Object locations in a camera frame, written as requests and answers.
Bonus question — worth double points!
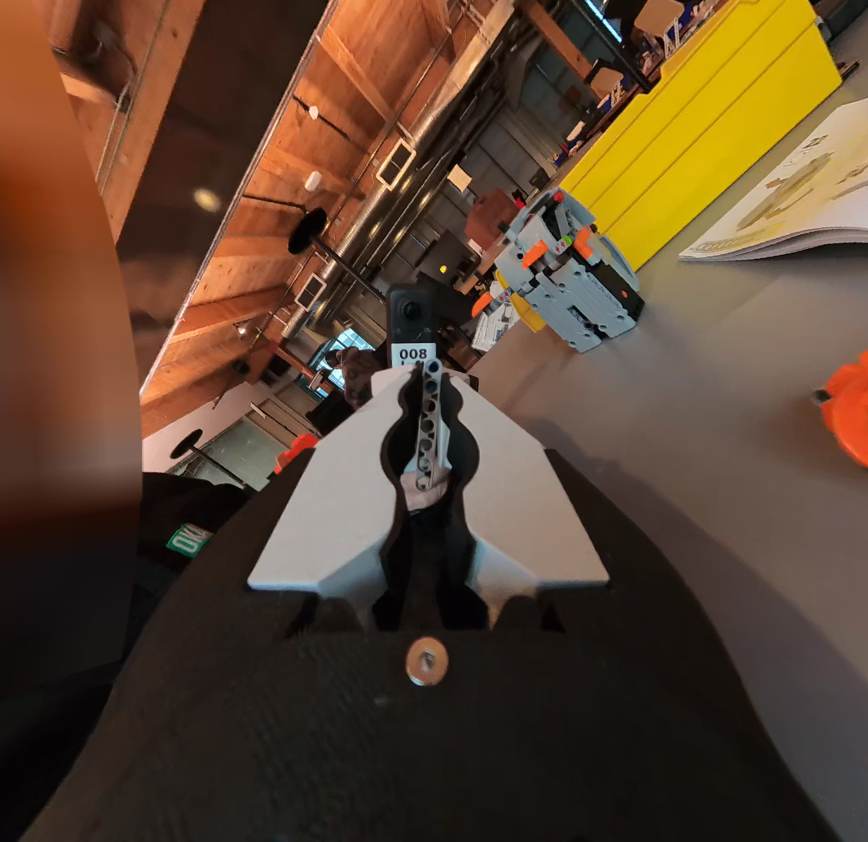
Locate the grey block robot model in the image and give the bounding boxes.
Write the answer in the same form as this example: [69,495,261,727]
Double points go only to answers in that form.
[471,187,645,355]

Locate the open white instruction booklet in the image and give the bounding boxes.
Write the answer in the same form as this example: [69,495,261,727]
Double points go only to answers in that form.
[678,98,868,263]

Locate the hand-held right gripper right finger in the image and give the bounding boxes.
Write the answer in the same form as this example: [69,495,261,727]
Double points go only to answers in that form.
[444,374,610,622]

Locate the orange traffic cone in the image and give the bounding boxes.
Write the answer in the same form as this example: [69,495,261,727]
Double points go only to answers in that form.
[274,433,320,477]

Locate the orange wheel beam assembly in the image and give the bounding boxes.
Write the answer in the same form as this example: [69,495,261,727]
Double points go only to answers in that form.
[810,350,868,470]

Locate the yellow plastic bin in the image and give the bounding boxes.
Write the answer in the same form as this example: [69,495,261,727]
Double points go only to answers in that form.
[509,0,843,334]

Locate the white printed leaflet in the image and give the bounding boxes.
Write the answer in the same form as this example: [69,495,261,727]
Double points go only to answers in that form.
[471,282,519,353]

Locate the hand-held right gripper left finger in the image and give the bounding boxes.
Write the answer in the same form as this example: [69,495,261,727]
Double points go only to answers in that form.
[247,374,413,631]

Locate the black pole stand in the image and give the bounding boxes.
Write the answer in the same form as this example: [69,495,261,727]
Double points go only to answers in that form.
[288,206,387,300]
[170,430,253,488]

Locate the grey holed beam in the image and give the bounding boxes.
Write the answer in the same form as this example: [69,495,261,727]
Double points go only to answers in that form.
[410,359,453,492]

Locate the silver air duct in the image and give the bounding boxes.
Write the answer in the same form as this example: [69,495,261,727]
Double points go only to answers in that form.
[278,0,543,341]

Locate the black monitor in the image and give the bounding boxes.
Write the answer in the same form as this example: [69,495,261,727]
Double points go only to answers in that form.
[415,230,462,283]

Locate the brown paper bag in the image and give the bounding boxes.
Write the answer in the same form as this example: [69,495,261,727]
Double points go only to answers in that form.
[467,189,519,246]

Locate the grey desk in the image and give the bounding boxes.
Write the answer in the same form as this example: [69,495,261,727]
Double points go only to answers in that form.
[468,42,868,842]

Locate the person's left hand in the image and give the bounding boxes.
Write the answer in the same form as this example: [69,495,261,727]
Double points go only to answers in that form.
[399,468,452,512]

